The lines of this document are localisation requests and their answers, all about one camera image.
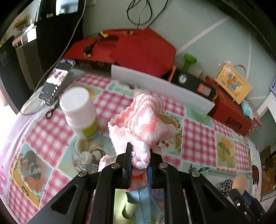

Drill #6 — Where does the red gift box right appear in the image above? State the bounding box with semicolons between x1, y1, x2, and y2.
205;76;252;136

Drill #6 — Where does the light green cloth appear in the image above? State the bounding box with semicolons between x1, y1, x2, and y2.
122;201;138;219

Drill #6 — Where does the black monitor cabinet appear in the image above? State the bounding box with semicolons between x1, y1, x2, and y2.
0;0;85;113

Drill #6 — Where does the green dumbbell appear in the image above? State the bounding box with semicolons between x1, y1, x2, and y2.
182;54;197;72

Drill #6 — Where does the black box with gauge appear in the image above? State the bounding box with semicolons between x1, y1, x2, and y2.
167;67;217;101

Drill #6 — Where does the beige makeup sponge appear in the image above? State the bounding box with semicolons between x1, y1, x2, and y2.
231;174;249;194

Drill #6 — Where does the blue wet wipes pack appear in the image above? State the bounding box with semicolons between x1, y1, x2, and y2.
240;99;254;120

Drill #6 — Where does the white pill bottle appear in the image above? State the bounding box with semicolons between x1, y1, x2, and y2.
59;87;99;140

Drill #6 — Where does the wooden picture carry box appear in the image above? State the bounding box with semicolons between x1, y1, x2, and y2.
214;61;252;105

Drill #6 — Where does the red patterned box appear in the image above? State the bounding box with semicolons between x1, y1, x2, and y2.
247;108;262;135

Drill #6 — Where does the red bags pile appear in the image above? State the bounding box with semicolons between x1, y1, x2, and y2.
64;28;176;78

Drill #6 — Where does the pink white fluffy towel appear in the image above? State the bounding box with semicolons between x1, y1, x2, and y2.
108;92;176;192

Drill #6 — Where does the white board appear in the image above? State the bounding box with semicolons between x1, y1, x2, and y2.
111;65;215;114

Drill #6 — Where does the patterned checkered tablecloth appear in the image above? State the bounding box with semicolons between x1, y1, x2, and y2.
1;73;262;223

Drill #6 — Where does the leopard print scrunchie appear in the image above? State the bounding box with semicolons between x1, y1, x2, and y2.
215;179;233;197

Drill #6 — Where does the blue face mask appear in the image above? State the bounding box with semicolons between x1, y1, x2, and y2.
127;186;162;223

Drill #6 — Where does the smartphone on stand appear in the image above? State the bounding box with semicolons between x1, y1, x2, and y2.
38;58;76;105

